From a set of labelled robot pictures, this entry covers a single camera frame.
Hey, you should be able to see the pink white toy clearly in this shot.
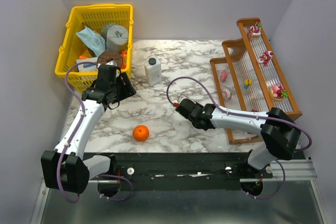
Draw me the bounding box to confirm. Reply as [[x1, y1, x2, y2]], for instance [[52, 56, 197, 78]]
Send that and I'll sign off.
[[223, 89, 232, 100]]

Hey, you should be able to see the yellow plastic basket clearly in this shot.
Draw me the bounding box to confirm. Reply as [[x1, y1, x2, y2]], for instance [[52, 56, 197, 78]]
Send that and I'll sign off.
[[55, 4, 134, 92]]

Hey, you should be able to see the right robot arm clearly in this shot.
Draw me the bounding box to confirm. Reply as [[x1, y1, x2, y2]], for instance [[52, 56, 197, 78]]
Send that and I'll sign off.
[[175, 99, 301, 170]]

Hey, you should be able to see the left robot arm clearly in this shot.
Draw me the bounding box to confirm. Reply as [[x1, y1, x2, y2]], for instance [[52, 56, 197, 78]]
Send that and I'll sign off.
[[41, 61, 136, 194]]

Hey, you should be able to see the green ball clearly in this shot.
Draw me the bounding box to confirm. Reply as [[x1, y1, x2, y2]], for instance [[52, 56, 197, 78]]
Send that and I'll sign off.
[[101, 23, 116, 39]]

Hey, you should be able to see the grey tape roll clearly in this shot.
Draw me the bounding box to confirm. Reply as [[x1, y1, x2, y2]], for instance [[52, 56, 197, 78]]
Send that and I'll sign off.
[[106, 25, 129, 53]]

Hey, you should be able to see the brown tape roll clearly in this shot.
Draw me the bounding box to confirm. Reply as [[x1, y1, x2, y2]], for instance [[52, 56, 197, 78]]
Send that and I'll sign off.
[[97, 50, 123, 68]]

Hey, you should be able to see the pink round toy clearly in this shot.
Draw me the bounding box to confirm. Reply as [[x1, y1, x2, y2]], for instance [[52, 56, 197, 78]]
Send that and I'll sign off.
[[220, 70, 228, 82]]

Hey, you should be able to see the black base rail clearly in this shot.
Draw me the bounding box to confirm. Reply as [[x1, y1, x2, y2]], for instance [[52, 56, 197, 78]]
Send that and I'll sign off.
[[95, 153, 272, 191]]

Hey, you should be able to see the white bottle black cap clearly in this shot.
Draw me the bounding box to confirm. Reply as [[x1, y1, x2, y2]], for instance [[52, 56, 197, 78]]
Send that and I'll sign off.
[[144, 57, 162, 87]]

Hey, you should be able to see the light blue plastic pouch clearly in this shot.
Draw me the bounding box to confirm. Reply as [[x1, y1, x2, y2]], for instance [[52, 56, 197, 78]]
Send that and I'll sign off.
[[76, 26, 106, 57]]

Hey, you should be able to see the pink strawberry bear toy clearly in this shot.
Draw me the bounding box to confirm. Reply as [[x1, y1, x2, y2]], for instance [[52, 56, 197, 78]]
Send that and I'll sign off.
[[258, 50, 274, 66]]

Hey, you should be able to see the small minion toy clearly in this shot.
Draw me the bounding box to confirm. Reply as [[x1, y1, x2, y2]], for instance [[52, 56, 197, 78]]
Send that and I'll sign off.
[[244, 79, 253, 89]]

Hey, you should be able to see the brown tiered wooden shelf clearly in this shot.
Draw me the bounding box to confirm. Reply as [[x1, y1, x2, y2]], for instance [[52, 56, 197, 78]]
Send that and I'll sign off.
[[209, 18, 302, 145]]

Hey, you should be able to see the orange bottle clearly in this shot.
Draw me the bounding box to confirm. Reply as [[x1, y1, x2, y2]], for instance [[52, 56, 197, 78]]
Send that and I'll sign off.
[[121, 50, 128, 65]]

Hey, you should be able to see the red white bear toy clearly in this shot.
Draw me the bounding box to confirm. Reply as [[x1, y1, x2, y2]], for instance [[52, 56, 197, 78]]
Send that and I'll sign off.
[[248, 22, 262, 39]]

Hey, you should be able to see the orange fruit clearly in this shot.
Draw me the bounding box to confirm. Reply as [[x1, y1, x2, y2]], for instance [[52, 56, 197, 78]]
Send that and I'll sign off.
[[132, 125, 150, 142]]

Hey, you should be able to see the white blue box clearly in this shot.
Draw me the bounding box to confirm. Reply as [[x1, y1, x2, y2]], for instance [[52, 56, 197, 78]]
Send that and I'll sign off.
[[76, 57, 98, 72]]

